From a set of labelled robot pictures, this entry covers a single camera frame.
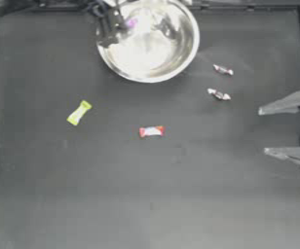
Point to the yellow-green candy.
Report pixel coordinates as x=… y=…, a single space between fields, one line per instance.
x=78 y=113

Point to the red and white candy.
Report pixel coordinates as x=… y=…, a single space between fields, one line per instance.
x=152 y=131

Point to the pink candy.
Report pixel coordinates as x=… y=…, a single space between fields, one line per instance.
x=132 y=23

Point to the steel bowl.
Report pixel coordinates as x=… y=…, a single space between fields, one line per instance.
x=157 y=64

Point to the silver candy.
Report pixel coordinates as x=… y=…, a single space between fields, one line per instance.
x=223 y=69
x=219 y=94

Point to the black table frame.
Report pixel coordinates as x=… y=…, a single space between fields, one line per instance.
x=244 y=6

